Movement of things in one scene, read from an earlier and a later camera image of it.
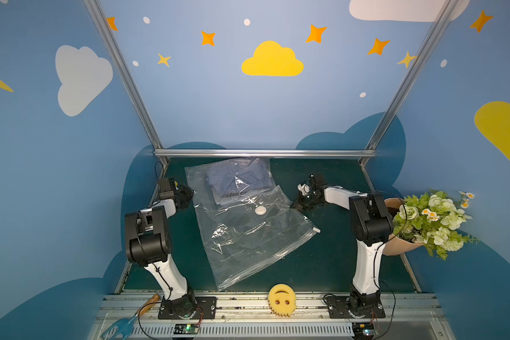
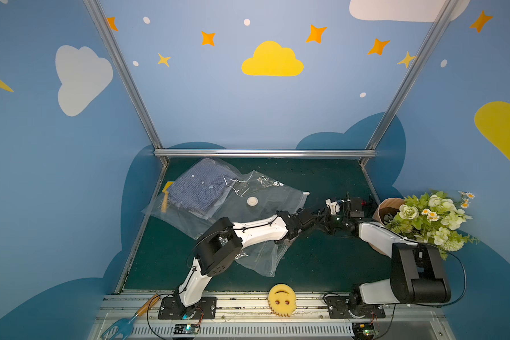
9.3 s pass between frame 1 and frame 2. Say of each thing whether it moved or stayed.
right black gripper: moved
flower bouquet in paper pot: stayed
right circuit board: stayed
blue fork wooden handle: stayed
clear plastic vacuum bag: moved
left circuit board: stayed
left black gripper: moved
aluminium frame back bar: stayed
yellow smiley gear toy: stayed
